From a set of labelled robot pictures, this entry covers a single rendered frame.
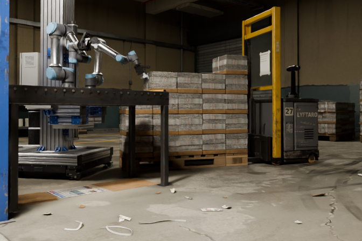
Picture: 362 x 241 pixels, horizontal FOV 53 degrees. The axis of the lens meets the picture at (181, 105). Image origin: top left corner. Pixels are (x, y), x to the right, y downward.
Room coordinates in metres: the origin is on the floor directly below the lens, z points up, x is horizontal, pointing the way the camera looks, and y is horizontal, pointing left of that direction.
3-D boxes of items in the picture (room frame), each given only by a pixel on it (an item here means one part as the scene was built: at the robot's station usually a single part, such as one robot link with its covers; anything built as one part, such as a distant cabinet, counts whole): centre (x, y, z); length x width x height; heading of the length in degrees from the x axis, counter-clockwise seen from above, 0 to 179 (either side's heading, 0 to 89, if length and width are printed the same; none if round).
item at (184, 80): (4.24, -0.04, 0.95); 0.38 x 0.29 x 0.23; 21
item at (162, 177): (3.14, 0.14, 0.34); 0.06 x 0.06 x 0.68; 41
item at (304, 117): (4.72, -1.34, 0.40); 0.69 x 0.55 x 0.80; 20
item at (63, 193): (2.88, 0.82, 0.00); 0.37 x 0.29 x 0.01; 131
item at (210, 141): (4.19, 0.09, 0.42); 1.17 x 0.39 x 0.83; 110
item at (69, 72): (3.54, 1.10, 0.98); 0.13 x 0.12 x 0.14; 143
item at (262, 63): (4.60, -1.01, 1.27); 0.57 x 0.01 x 0.65; 20
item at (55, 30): (3.44, 1.18, 1.19); 0.15 x 0.12 x 0.55; 143
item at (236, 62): (4.44, -0.59, 0.65); 0.39 x 0.30 x 1.29; 20
